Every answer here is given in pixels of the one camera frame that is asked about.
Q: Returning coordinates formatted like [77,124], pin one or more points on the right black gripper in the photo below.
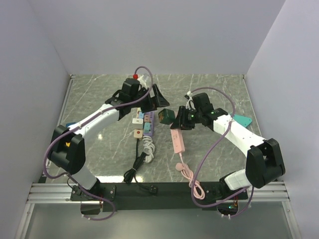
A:
[180,122]

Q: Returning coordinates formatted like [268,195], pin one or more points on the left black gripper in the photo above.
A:
[157,101]

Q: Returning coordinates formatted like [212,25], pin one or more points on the pink power strip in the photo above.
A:
[177,141]

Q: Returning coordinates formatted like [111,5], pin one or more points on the dark green cube plug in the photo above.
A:
[166,116]

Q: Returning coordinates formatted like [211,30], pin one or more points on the teal power strip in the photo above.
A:
[242,120]

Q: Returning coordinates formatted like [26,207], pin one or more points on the blue cube adapter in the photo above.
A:
[70,123]

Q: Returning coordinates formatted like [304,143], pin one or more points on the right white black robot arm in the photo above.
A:
[264,161]

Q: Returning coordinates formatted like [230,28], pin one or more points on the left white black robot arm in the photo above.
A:
[67,148]

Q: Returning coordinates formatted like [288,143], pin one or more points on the white plug adapter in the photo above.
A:
[137,121]

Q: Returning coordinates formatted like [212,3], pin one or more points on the purple power strip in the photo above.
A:
[149,117]

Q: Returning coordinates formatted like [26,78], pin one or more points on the beige power strip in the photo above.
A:
[138,129]

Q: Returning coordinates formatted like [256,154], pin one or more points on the black base bar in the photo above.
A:
[164,195]

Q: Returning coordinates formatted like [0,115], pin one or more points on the aluminium rail frame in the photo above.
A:
[111,152]

